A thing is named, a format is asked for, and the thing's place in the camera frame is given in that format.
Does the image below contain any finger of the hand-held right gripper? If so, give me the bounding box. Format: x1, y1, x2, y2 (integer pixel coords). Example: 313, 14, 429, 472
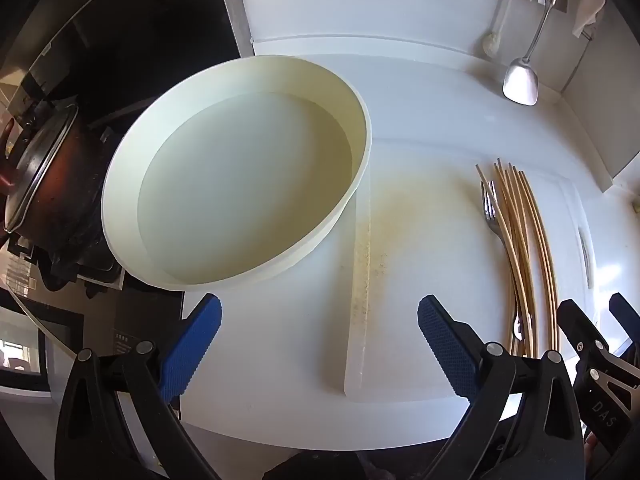
556, 299, 640, 453
608, 292, 640, 358

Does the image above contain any metal fork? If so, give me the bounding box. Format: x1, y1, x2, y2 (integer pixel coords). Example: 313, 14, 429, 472
480, 179, 533, 346

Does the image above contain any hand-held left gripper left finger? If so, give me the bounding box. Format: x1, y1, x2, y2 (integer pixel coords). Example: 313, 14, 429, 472
55, 294, 223, 480

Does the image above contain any white round basin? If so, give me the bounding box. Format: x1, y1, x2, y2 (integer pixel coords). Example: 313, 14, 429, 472
100, 54, 373, 292

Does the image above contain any dark cooking pot with lid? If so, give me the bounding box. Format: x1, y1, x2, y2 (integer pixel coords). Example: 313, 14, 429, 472
0, 95, 115, 261

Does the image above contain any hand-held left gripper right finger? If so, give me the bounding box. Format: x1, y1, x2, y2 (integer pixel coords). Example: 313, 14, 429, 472
417, 295, 586, 480

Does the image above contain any white long-handled spoon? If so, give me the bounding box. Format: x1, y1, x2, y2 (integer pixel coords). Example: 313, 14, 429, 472
482, 0, 519, 57

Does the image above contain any black gas stove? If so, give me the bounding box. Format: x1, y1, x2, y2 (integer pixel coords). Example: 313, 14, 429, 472
0, 0, 242, 401

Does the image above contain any white plastic cutting board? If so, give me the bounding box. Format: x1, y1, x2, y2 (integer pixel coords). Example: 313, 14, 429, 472
344, 137, 597, 403

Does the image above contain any hanging metal spoon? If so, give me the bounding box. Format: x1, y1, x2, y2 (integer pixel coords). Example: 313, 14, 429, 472
502, 0, 565, 107

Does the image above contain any white crumpled cloth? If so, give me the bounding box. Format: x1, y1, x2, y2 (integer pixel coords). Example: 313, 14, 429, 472
560, 0, 607, 39

